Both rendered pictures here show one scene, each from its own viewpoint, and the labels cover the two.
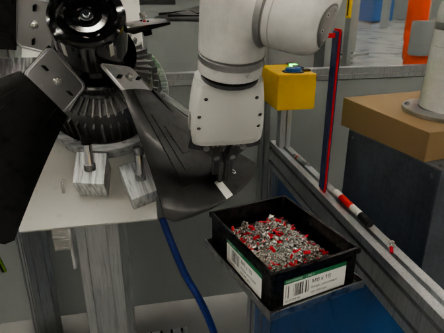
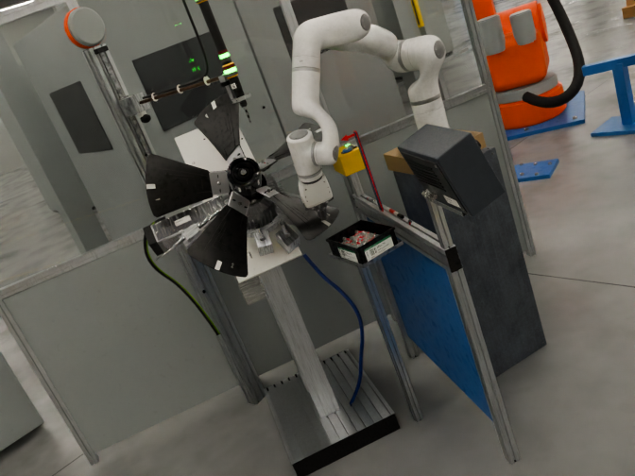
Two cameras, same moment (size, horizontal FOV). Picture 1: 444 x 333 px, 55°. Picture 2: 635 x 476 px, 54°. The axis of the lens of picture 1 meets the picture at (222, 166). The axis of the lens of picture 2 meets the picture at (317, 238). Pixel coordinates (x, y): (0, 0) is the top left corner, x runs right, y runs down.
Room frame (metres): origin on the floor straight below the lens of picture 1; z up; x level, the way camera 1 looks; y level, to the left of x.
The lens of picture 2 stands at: (-1.47, -0.05, 1.67)
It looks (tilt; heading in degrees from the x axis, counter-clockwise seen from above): 20 degrees down; 3
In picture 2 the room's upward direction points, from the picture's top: 21 degrees counter-clockwise
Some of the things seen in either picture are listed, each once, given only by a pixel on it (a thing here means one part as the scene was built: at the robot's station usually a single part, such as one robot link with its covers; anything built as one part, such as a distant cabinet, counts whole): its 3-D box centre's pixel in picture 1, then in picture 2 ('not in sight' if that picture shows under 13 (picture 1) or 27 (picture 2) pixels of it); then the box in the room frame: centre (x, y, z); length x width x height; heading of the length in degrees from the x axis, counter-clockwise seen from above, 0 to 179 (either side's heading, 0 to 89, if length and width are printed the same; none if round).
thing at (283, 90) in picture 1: (286, 88); (348, 161); (1.13, -0.17, 1.02); 0.16 x 0.10 x 0.11; 11
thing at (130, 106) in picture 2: not in sight; (133, 104); (1.20, 0.58, 1.54); 0.10 x 0.07 x 0.08; 46
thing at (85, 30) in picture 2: not in sight; (84, 27); (1.26, 0.65, 1.88); 0.17 x 0.15 x 0.16; 101
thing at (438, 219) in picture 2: not in sight; (438, 218); (0.32, -0.33, 0.96); 0.03 x 0.03 x 0.20; 11
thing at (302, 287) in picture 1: (278, 246); (362, 242); (0.64, -0.10, 0.85); 0.22 x 0.17 x 0.07; 26
